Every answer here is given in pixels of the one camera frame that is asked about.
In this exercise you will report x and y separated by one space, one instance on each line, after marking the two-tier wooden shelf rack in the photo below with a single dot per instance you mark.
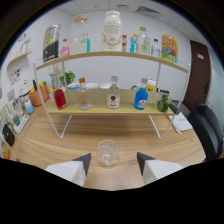
99 100

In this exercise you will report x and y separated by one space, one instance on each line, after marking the small clear bottle dark cap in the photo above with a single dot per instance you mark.
155 50

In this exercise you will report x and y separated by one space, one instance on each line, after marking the brown door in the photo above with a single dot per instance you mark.
198 76

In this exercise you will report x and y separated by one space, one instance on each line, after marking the large white milk bottle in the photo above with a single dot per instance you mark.
111 33

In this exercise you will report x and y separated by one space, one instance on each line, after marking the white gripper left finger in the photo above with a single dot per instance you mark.
73 170

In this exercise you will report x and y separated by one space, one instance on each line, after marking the white and blue cup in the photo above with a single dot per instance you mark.
29 108

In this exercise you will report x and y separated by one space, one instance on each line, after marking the white kitchen scale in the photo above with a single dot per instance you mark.
22 125

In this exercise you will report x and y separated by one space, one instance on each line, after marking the red liquid glass bottle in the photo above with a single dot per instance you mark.
60 99

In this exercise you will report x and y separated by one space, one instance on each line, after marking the dark cylindrical muddler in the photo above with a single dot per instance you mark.
175 109

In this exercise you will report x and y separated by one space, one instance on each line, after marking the blue rimmed bowl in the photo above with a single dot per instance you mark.
73 86

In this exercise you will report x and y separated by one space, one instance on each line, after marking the white notebook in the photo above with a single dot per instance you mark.
181 122

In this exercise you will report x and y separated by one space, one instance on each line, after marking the white bowl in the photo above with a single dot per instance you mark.
92 85

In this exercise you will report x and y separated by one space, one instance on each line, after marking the green cup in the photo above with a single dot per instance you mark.
16 120

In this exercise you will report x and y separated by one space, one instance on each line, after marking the clear bottle green cap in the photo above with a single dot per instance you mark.
143 43

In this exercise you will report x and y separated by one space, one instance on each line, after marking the small pink bottle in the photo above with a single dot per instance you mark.
65 51

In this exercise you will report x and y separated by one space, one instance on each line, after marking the teal liquid bottle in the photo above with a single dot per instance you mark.
88 45

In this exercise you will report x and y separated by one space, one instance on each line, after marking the blue liquid bottle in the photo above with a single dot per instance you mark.
141 99

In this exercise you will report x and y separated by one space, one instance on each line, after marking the orange storage basket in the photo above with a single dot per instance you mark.
38 97

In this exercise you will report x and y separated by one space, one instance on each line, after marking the yellow snack bag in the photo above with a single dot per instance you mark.
169 49

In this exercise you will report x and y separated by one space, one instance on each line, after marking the black armchair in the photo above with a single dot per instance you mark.
208 130

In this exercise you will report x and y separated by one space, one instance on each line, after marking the wooden wall shelf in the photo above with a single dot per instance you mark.
20 57

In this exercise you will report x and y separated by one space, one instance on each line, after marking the clear bottle red label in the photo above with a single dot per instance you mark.
113 99

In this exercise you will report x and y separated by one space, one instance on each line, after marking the green potted plant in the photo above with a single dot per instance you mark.
68 78

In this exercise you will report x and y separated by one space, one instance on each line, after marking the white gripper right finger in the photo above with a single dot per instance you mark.
156 170

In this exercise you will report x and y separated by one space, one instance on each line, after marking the clear glass with ice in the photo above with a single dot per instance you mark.
107 153

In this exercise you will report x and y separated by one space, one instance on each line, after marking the black kettle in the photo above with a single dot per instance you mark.
8 135

